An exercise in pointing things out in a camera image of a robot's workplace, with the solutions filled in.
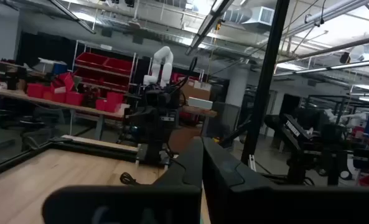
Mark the metal air duct vent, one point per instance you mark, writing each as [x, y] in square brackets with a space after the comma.
[259, 17]

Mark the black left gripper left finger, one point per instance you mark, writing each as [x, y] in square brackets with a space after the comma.
[125, 205]

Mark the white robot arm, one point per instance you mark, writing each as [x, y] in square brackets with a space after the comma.
[162, 56]

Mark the black vertical frame post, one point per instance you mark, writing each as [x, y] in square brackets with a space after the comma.
[265, 81]

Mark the large red storage bin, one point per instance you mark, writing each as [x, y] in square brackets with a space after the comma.
[91, 59]
[117, 66]

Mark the black table edge rail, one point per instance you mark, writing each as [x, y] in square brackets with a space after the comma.
[22, 157]

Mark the brown cardboard box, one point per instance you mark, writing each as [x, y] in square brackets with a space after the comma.
[196, 90]

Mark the white flat box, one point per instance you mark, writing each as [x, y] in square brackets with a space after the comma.
[200, 103]

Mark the long wooden workbench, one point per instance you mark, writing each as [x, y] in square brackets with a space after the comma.
[63, 105]

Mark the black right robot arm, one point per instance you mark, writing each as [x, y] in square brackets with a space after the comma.
[154, 124]

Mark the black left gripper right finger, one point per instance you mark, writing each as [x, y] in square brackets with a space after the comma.
[265, 205]

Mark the small red parts bin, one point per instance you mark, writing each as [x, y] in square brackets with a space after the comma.
[111, 102]
[74, 99]
[61, 90]
[35, 91]

